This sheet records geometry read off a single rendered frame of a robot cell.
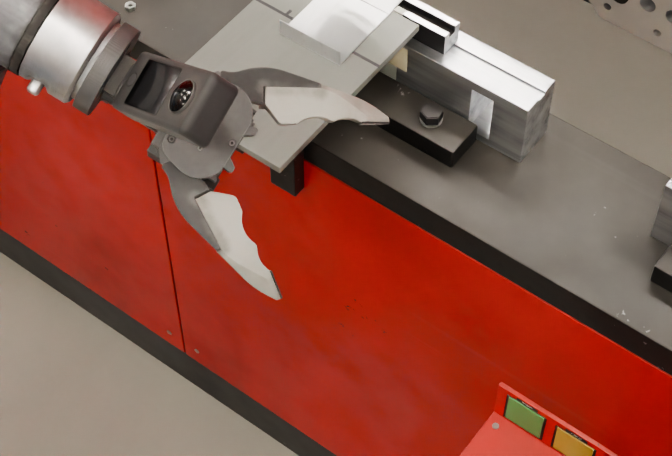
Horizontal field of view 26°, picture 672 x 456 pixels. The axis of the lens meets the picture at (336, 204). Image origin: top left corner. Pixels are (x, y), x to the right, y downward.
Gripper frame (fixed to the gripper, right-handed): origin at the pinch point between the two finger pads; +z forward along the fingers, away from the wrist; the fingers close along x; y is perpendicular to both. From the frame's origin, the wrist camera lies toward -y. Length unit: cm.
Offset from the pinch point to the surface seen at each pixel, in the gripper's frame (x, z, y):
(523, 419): 4, 35, 53
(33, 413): 44, -11, 153
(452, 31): -30, 7, 63
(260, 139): -7, -6, 55
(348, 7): -26, -5, 65
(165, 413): 33, 8, 151
